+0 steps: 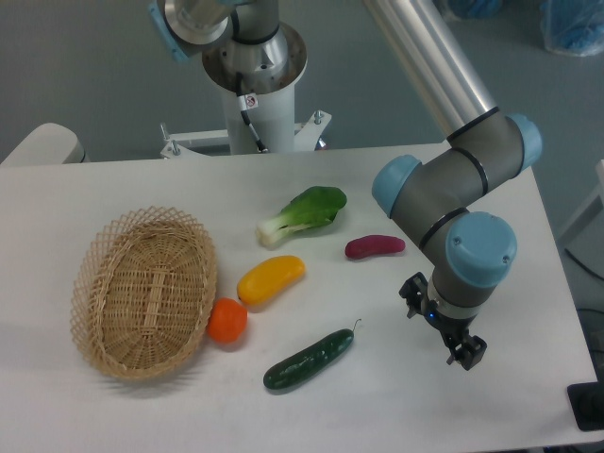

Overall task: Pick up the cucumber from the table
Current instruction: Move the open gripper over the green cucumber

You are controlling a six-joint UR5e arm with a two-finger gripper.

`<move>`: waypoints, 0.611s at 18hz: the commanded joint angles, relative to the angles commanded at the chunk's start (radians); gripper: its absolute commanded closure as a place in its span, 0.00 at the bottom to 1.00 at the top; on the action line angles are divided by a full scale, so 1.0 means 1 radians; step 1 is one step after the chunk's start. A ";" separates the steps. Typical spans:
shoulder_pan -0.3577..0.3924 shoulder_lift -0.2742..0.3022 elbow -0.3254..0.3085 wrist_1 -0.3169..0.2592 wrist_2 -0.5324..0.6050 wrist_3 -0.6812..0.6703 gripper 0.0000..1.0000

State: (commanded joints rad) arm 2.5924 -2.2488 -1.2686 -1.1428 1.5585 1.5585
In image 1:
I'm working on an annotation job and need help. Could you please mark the purple sweet potato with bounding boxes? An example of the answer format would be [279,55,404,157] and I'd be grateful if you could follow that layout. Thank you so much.
[344,235,406,260]

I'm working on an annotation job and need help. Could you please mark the woven wicker basket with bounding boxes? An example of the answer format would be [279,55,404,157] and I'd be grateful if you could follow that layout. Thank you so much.
[70,207,217,380]

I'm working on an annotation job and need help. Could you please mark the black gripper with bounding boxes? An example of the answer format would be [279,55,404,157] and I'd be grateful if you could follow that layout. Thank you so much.
[398,272,487,371]

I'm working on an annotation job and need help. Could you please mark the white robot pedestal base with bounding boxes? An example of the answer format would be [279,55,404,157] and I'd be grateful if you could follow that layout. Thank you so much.
[160,23,332,159]

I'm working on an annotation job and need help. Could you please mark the yellow mango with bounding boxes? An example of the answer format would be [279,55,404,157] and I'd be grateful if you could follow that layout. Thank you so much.
[237,255,306,306]

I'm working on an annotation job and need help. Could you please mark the blue plastic bag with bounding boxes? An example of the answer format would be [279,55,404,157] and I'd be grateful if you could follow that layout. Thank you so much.
[540,0,603,57]

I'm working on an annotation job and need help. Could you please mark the black device at table edge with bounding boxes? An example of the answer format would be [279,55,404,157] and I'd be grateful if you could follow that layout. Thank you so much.
[567,381,604,431]

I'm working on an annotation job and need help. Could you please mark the white chair left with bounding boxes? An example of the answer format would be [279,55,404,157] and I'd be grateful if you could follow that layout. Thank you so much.
[1,123,90,168]

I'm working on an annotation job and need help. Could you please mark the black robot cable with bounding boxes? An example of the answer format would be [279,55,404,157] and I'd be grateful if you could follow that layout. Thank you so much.
[234,70,270,155]

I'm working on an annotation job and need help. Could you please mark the green bok choy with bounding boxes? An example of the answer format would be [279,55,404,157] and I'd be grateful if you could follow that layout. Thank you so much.
[256,186,347,246]

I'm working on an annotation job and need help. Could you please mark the green cucumber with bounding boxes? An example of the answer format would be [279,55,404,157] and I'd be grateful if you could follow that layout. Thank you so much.
[262,319,360,392]

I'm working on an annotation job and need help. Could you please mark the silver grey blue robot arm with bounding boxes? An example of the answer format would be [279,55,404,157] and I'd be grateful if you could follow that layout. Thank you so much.
[149,1,543,369]

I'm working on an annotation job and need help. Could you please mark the orange fruit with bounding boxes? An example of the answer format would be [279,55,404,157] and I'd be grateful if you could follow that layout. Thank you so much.
[207,298,248,344]

